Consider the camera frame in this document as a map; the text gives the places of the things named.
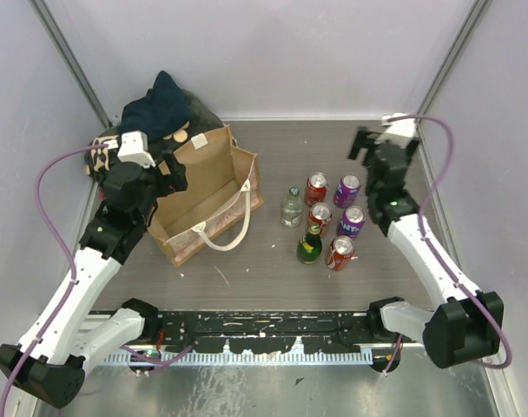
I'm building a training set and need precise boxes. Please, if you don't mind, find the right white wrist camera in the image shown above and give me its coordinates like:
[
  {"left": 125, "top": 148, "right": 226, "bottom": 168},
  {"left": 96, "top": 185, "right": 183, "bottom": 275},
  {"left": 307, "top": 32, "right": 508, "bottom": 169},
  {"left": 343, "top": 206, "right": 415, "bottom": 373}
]
[{"left": 376, "top": 113, "right": 417, "bottom": 149}]

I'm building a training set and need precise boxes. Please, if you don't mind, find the purple soda can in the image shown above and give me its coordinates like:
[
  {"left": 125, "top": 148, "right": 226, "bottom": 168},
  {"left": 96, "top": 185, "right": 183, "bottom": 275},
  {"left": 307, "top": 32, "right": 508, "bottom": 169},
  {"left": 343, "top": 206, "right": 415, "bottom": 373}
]
[
  {"left": 333, "top": 174, "right": 361, "bottom": 209},
  {"left": 337, "top": 206, "right": 366, "bottom": 240}
]

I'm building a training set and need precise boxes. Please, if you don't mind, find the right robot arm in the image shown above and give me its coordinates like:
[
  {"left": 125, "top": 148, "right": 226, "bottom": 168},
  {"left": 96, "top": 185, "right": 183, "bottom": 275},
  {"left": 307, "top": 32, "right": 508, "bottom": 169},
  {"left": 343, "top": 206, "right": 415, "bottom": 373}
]
[{"left": 348, "top": 127, "right": 507, "bottom": 368}]

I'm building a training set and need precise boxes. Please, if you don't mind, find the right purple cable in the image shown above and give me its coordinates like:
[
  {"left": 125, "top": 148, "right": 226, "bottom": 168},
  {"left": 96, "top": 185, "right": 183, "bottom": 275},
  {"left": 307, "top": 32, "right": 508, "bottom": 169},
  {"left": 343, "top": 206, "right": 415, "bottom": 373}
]
[{"left": 387, "top": 113, "right": 512, "bottom": 374}]

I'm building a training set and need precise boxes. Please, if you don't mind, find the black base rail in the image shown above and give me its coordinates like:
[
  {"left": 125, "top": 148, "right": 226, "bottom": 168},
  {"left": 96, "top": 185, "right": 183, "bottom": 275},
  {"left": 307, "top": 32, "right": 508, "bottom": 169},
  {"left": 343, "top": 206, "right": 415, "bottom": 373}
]
[{"left": 111, "top": 308, "right": 421, "bottom": 355}]

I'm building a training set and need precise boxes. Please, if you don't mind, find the green glass bottle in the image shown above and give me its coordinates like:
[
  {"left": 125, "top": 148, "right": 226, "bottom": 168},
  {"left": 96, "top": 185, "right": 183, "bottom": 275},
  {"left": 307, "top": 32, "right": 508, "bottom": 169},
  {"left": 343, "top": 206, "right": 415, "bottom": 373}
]
[{"left": 296, "top": 223, "right": 322, "bottom": 264}]

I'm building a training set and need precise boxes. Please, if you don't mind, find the black floral blanket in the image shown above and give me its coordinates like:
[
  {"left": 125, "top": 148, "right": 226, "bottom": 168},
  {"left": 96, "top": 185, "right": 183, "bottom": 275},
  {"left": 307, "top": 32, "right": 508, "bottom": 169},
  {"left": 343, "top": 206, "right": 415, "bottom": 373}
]
[{"left": 84, "top": 89, "right": 224, "bottom": 184}]

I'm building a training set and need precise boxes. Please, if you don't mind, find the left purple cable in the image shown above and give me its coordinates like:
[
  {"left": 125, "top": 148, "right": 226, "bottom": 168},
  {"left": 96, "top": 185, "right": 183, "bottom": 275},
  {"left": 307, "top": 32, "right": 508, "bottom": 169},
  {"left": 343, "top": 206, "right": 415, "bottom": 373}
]
[{"left": 1, "top": 145, "right": 195, "bottom": 417}]

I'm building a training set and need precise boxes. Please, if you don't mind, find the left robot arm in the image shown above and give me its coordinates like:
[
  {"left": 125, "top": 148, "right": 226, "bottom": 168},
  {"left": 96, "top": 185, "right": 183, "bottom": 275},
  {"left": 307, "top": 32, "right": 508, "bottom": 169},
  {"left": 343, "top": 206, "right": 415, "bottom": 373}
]
[{"left": 0, "top": 151, "right": 188, "bottom": 415}]

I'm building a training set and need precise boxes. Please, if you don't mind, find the clear soda water bottle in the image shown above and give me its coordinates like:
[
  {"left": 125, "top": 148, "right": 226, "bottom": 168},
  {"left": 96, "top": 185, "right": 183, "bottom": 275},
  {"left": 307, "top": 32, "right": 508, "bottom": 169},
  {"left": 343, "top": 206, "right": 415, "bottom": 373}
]
[{"left": 280, "top": 187, "right": 303, "bottom": 228}]

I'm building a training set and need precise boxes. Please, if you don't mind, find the navy blue cloth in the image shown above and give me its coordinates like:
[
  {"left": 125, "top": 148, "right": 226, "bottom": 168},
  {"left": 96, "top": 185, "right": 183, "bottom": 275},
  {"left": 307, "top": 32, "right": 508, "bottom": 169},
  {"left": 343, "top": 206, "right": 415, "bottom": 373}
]
[{"left": 117, "top": 70, "right": 191, "bottom": 143}]

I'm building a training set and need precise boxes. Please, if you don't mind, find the silver top can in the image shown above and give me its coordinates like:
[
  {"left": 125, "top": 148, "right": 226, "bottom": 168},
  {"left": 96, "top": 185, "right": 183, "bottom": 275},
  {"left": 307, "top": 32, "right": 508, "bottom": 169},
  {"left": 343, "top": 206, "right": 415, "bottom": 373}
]
[{"left": 326, "top": 235, "right": 355, "bottom": 271}]

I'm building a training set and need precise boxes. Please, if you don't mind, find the purple cable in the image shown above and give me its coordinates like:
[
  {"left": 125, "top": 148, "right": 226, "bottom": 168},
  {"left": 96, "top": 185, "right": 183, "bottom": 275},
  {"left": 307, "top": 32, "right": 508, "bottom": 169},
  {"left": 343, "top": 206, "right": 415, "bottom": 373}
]
[
  {"left": 1, "top": 145, "right": 195, "bottom": 417},
  {"left": 387, "top": 113, "right": 512, "bottom": 374}
]

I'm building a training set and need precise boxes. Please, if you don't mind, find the canvas tote bag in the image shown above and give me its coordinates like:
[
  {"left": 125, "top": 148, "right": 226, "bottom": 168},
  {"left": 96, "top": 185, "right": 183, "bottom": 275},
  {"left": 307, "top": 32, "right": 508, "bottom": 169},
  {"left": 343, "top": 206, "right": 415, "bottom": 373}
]
[{"left": 148, "top": 125, "right": 264, "bottom": 267}]

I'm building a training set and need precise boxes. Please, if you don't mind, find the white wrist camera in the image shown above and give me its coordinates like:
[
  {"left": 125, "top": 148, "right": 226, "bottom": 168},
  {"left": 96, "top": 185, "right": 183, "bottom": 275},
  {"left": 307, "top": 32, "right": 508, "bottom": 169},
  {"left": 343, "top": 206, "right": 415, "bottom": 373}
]
[
  {"left": 376, "top": 113, "right": 417, "bottom": 149},
  {"left": 117, "top": 130, "right": 155, "bottom": 169}
]

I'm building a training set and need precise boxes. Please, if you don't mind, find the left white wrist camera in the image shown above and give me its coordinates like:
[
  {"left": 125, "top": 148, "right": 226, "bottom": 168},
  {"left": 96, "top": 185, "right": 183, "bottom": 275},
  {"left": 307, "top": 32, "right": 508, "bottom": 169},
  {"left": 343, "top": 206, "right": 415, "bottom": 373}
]
[{"left": 117, "top": 130, "right": 155, "bottom": 169}]

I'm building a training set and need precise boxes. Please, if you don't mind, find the red cola can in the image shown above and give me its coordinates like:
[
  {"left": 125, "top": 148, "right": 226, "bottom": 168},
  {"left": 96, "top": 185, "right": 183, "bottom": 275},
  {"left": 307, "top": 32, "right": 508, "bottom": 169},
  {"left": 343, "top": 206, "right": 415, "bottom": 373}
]
[
  {"left": 307, "top": 202, "right": 333, "bottom": 237},
  {"left": 304, "top": 172, "right": 328, "bottom": 207}
]

